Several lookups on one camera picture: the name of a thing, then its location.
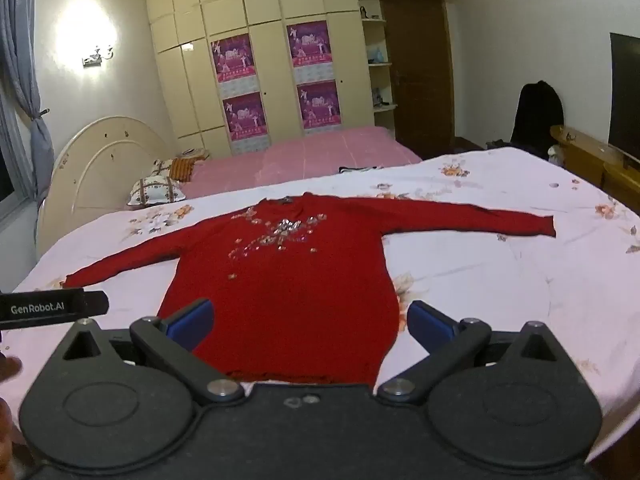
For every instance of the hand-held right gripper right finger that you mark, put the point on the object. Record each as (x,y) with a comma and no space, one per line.
(430,325)

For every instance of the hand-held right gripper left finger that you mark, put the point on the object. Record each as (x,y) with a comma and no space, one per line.
(192,322)

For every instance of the red beaded sweater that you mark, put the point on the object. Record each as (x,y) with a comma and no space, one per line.
(295,285)

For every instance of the person's left hand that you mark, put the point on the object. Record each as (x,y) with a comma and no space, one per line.
(9,367)

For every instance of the floral pink bedsheet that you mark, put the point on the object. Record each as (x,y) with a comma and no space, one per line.
(500,285)

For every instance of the window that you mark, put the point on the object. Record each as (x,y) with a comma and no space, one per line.
(4,180)

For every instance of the large checked pillow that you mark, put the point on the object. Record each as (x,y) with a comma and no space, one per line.
(157,191)

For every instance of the cream round headboard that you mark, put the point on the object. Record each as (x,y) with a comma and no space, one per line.
(100,170)

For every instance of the orange striped pillow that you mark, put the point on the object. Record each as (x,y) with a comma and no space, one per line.
(185,167)

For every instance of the small checked pillow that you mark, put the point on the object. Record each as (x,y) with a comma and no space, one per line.
(162,166)

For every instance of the black white striped cloth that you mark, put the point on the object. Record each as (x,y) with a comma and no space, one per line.
(360,169)

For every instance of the plain pink bedsheet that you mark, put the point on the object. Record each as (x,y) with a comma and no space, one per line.
(310,155)

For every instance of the grey curtain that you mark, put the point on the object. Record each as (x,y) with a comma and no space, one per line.
(22,85)

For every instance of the black jacket on chair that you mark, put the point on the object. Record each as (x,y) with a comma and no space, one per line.
(537,120)

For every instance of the cream wardrobe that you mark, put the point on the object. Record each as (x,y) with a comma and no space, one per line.
(185,90)

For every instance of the wooden footboard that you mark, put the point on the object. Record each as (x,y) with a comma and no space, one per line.
(600,160)

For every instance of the brown wooden door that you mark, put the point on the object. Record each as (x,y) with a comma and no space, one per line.
(417,70)

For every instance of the cream corner shelf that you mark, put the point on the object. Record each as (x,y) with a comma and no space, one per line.
(380,60)

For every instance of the black television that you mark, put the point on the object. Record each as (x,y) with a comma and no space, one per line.
(625,95)

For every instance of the purple wall poster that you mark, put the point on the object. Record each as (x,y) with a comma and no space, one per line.
(245,115)
(232,57)
(309,42)
(320,105)

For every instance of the wall lamp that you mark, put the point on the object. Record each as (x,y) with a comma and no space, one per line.
(97,56)

